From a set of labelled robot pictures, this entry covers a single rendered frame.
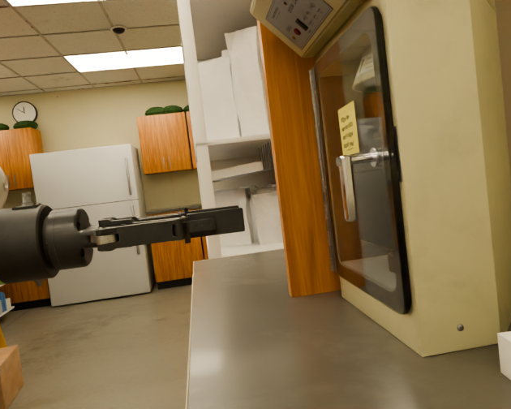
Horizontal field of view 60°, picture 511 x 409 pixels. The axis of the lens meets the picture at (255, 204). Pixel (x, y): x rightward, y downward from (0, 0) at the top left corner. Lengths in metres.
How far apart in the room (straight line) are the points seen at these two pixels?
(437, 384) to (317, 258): 0.45
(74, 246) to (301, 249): 0.50
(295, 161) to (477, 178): 0.40
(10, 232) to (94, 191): 4.96
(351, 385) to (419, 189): 0.25
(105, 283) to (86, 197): 1.03
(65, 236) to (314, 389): 0.34
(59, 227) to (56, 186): 5.07
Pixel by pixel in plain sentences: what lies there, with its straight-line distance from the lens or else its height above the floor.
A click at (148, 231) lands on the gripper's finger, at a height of 1.14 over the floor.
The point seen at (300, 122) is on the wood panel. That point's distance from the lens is 0.93.
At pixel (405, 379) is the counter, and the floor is 0.94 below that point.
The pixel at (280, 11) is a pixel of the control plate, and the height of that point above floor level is 1.46.
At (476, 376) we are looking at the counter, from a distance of 0.59.
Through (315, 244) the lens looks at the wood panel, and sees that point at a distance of 0.94.
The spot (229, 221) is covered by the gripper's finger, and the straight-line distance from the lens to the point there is 0.56.
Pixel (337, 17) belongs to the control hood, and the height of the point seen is 1.41.
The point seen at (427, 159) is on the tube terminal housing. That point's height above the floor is 1.19.
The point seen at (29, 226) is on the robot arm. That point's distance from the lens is 0.58.
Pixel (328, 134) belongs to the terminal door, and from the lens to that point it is 0.82.
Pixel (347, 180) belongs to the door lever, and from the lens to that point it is 0.60.
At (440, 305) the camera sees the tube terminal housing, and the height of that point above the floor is 1.00.
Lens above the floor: 1.19
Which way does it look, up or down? 3 degrees down
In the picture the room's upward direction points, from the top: 7 degrees counter-clockwise
